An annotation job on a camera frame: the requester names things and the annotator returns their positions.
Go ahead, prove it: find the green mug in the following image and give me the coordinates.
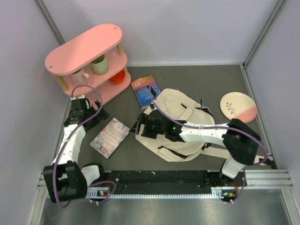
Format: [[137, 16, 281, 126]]
[[90, 55, 109, 75]]

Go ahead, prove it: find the pink mug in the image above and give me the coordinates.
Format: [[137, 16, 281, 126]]
[[70, 68, 90, 85]]

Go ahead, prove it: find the clear glass cup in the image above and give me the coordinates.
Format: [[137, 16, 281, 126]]
[[90, 90, 103, 102]]

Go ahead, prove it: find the cream canvas backpack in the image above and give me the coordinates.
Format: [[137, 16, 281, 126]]
[[135, 88, 269, 166]]

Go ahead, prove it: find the orange bowl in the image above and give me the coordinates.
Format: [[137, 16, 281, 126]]
[[109, 70, 126, 84]]

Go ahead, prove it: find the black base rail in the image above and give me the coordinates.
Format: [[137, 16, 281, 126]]
[[102, 170, 224, 195]]

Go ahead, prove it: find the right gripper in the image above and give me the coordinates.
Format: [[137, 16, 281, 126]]
[[129, 113, 166, 139]]

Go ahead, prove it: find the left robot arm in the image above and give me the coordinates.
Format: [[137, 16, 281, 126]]
[[43, 95, 109, 203]]

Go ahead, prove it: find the grey cable duct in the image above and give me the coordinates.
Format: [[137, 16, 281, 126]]
[[85, 187, 236, 201]]

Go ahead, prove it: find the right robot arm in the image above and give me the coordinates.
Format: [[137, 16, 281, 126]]
[[130, 109, 261, 186]]

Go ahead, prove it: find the pink three-tier shelf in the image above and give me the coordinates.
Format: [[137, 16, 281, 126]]
[[45, 24, 131, 104]]

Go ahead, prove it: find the blue wallet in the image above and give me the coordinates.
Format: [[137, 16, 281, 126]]
[[202, 106, 210, 112]]

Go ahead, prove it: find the pink cream plate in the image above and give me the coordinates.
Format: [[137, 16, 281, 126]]
[[220, 92, 258, 123]]

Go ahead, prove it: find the floral cover book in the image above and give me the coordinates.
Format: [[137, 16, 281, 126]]
[[90, 118, 129, 159]]

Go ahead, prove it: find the blue orange book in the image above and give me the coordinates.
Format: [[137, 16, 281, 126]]
[[131, 75, 161, 110]]

